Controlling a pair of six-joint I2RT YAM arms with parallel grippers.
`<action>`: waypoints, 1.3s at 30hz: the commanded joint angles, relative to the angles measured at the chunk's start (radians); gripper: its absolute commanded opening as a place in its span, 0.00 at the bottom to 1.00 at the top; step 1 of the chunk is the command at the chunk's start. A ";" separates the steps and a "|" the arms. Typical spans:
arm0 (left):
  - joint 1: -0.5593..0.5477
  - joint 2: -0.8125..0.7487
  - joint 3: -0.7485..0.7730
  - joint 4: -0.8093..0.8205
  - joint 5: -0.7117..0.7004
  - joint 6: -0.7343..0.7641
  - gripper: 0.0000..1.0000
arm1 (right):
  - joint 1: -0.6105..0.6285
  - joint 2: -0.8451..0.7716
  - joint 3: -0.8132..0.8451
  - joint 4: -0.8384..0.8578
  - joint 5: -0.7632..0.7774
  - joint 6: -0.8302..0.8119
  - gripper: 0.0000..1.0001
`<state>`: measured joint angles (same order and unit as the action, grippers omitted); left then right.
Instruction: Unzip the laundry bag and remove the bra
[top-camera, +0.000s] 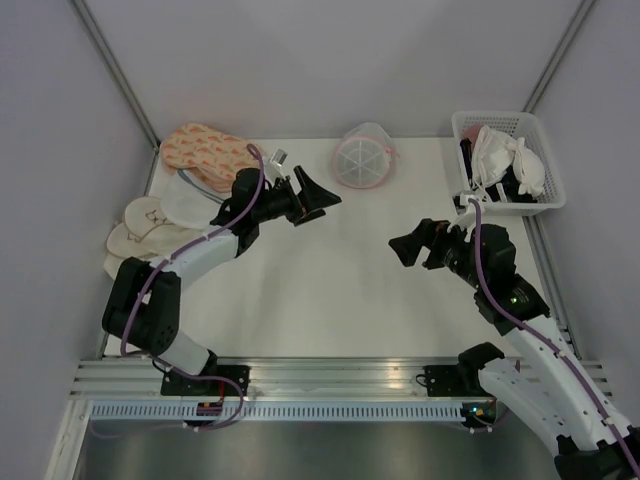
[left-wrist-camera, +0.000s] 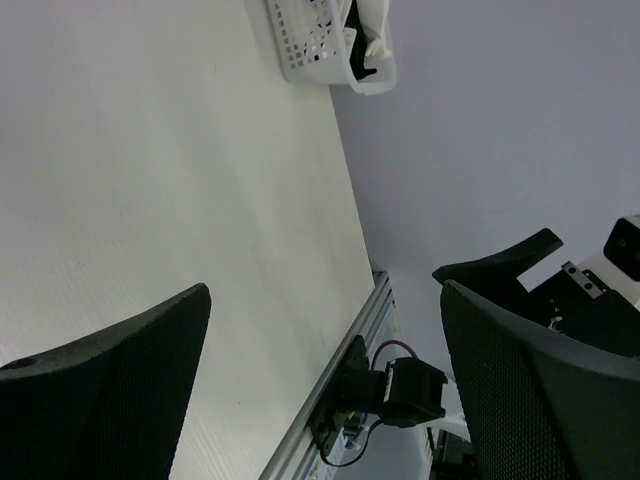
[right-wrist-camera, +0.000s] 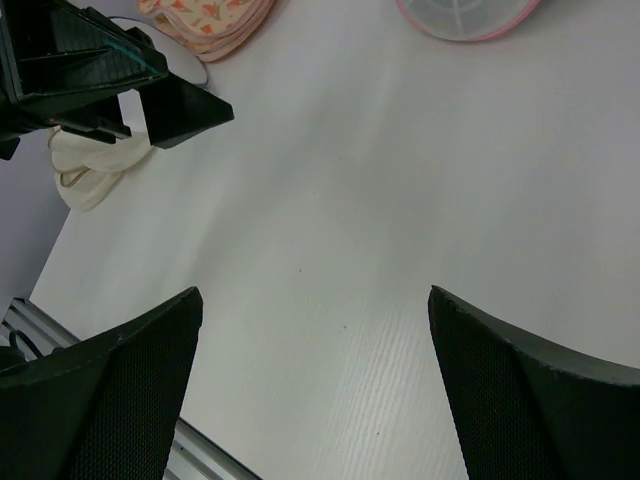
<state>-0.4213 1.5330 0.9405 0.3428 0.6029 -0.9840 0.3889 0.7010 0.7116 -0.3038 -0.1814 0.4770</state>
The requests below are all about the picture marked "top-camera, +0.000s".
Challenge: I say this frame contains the purple cable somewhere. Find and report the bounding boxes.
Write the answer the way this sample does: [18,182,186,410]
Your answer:
[119,143,266,356]
[469,197,640,476]

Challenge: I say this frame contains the pink trimmed mesh laundry bag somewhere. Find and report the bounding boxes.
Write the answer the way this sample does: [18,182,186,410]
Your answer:
[331,122,398,189]

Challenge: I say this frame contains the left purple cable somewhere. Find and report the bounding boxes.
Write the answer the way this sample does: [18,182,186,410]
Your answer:
[119,143,266,356]

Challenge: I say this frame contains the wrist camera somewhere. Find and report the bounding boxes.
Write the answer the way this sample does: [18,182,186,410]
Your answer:
[449,192,485,231]
[265,149,288,182]

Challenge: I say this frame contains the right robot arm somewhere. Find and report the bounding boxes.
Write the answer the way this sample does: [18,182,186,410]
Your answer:
[388,219,639,479]

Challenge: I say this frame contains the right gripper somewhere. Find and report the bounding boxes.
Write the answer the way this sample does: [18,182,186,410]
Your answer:
[388,216,487,290]

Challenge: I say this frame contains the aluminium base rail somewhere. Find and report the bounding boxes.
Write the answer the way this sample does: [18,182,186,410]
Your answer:
[69,355,614,399]

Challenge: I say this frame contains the white blue trimmed mesh bag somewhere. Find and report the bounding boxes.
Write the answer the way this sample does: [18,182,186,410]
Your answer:
[160,170,231,230]

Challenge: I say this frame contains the orange patterned laundry bags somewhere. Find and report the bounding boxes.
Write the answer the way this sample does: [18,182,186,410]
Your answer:
[159,123,259,193]

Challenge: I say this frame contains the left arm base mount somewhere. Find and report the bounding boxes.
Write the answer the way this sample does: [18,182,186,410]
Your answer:
[160,365,250,397]

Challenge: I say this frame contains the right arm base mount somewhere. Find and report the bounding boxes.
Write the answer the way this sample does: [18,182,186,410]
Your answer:
[423,364,487,398]

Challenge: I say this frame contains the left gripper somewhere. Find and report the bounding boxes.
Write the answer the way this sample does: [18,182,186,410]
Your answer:
[253,167,341,227]

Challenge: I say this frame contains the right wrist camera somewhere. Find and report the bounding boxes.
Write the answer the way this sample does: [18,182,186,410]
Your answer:
[449,192,485,231]

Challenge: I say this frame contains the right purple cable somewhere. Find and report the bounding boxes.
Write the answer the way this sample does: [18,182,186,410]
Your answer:
[469,197,640,476]

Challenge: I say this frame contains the white bra in basket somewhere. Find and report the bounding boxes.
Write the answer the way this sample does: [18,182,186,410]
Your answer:
[471,125,546,197]

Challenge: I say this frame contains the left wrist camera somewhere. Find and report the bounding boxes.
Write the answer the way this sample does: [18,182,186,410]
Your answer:
[265,149,288,182]

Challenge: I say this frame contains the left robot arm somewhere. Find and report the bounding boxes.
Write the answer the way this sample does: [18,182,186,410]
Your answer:
[102,166,342,396]

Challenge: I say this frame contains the white slotted cable duct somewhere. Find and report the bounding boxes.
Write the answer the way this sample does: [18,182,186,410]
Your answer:
[90,400,464,423]

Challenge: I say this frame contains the beige round laundry bags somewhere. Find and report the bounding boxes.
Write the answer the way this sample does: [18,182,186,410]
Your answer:
[103,196,200,280]

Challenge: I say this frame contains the white plastic basket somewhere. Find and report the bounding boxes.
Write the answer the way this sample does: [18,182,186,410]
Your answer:
[452,111,566,216]

